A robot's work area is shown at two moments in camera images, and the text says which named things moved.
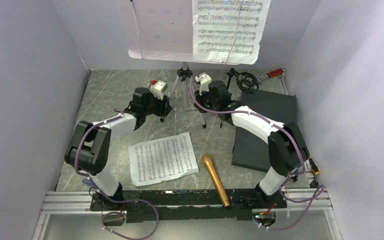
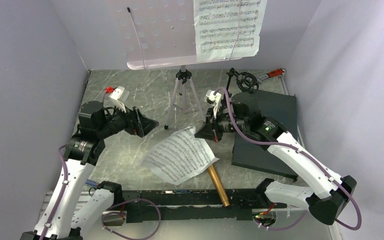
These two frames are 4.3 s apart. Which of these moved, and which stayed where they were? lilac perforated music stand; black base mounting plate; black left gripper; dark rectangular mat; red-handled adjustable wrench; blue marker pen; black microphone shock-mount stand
Moved: black left gripper; lilac perforated music stand
Stayed: dark rectangular mat; black microphone shock-mount stand; red-handled adjustable wrench; blue marker pen; black base mounting plate
